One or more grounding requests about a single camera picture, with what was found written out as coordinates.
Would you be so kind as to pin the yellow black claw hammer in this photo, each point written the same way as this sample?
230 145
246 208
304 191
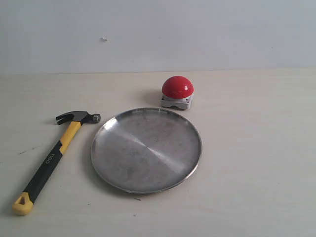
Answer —
25 202

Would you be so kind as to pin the red dome push button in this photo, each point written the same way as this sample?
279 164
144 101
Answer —
177 91

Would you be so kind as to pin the round stainless steel plate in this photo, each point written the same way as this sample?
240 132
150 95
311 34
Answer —
146 150

